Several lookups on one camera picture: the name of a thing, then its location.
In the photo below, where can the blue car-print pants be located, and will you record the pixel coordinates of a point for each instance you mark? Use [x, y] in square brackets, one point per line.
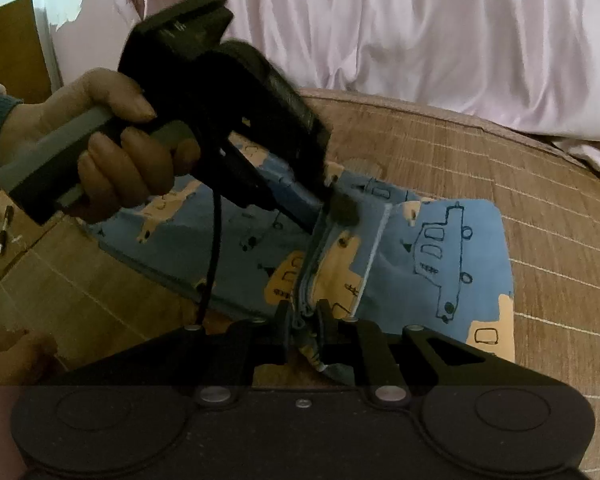
[411, 260]

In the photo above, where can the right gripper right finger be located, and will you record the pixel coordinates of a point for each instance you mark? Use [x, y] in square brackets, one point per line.
[421, 359]

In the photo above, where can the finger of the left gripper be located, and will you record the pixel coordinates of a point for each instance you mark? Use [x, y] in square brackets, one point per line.
[281, 190]

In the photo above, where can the wooden headboard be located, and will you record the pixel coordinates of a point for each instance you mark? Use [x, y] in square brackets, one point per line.
[23, 71]

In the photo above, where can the person's left hand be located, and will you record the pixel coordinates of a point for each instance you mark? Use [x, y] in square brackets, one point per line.
[113, 175]

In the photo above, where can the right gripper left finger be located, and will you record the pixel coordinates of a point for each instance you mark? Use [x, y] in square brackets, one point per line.
[190, 359]

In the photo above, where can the black pen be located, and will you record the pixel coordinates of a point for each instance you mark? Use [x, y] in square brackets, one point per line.
[7, 221]

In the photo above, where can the pink satin curtain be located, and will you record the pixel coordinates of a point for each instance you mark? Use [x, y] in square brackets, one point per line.
[529, 65]

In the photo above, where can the woven bamboo mat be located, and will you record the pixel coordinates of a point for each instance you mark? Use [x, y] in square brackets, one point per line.
[55, 279]

